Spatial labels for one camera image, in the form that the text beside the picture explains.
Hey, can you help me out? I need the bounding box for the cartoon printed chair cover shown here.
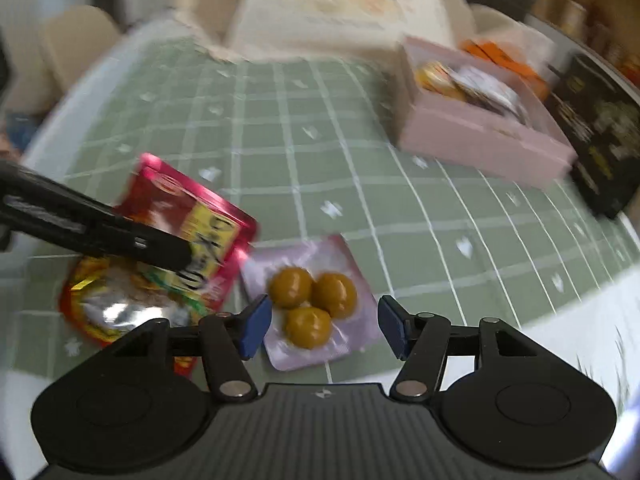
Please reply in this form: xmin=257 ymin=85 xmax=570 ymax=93
xmin=222 ymin=0 xmax=476 ymax=64

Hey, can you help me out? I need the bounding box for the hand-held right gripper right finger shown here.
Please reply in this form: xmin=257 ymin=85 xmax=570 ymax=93
xmin=377 ymin=295 xmax=534 ymax=404

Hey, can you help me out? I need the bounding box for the blue cloth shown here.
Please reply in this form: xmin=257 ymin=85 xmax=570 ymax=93
xmin=2 ymin=112 xmax=46 ymax=154

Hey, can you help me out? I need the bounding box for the orange tissue box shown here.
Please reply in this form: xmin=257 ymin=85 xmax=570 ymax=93
xmin=460 ymin=27 xmax=556 ymax=101

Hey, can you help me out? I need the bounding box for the green checked tablecloth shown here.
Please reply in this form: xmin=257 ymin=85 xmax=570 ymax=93
xmin=0 ymin=30 xmax=640 ymax=461

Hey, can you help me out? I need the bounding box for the yellow snack packet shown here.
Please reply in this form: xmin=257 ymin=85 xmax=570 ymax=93
xmin=415 ymin=60 xmax=468 ymax=101

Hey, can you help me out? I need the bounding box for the beige chair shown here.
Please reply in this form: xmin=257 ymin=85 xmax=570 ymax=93
xmin=40 ymin=5 xmax=121 ymax=92
xmin=470 ymin=2 xmax=532 ymax=37

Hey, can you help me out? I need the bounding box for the purple tray of green balls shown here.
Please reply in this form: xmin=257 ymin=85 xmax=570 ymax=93
xmin=239 ymin=234 xmax=379 ymax=372

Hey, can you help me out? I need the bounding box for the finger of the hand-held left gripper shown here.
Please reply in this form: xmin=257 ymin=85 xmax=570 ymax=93
xmin=95 ymin=213 xmax=194 ymax=273

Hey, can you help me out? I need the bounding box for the red and white snack packet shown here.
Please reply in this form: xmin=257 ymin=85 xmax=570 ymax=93
xmin=112 ymin=152 xmax=259 ymax=306

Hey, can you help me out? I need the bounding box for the pink cardboard box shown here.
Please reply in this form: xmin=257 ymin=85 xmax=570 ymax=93
xmin=395 ymin=35 xmax=579 ymax=191

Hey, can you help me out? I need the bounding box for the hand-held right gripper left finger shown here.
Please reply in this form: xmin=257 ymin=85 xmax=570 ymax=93
xmin=107 ymin=294 xmax=274 ymax=404

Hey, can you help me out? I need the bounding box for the wooden shelf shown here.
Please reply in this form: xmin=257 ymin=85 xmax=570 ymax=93
xmin=530 ymin=0 xmax=640 ymax=76

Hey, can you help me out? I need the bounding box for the black printed snack bag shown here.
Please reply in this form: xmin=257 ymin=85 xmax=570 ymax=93
xmin=545 ymin=52 xmax=640 ymax=220

